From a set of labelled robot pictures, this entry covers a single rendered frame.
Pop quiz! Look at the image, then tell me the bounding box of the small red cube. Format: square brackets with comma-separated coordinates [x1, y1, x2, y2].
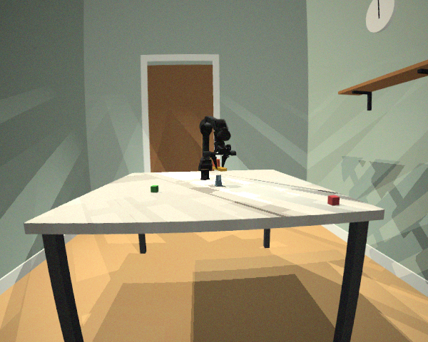
[327, 195, 340, 206]

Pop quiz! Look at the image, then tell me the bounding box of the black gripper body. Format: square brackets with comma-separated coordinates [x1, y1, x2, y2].
[203, 141, 236, 157]

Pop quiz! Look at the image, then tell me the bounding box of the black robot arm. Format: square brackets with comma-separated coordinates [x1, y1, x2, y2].
[198, 116, 231, 180]

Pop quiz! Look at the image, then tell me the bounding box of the yellow bar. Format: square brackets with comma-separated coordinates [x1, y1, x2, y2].
[213, 159, 227, 172]

